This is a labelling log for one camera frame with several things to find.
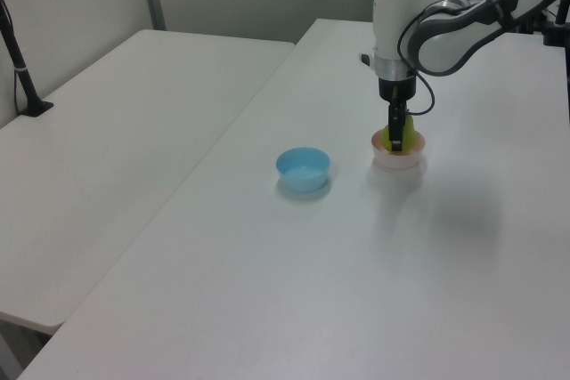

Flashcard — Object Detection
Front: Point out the pink plastic bowl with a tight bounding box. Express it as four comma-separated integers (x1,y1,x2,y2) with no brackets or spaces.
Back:
370,129,426,172

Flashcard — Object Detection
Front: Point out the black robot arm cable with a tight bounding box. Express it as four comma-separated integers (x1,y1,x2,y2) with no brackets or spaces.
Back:
396,0,496,117

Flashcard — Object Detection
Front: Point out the black clamp stand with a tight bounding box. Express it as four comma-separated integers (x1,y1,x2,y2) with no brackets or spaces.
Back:
540,0,570,48

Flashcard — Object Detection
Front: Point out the white side table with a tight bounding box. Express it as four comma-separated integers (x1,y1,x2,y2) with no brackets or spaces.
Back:
0,28,297,330

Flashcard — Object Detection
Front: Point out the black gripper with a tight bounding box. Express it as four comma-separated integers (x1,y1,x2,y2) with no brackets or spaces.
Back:
378,77,418,153

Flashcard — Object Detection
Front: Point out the black camera stand pole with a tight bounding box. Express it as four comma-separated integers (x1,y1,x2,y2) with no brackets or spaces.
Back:
0,0,55,118

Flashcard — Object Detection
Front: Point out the light blue plastic bowl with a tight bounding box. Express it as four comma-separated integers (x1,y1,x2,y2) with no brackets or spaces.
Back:
275,146,331,193

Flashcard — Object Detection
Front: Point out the green pear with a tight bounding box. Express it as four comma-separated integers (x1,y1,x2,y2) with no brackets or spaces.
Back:
377,113,424,156

